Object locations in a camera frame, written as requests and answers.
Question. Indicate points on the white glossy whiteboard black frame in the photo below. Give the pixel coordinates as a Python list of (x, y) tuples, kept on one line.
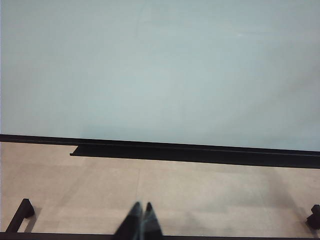
[(150, 75)]

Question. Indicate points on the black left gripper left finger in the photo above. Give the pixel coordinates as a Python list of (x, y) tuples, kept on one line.
[(133, 220)]

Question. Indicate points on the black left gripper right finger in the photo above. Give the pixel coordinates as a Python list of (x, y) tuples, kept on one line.
[(151, 220)]

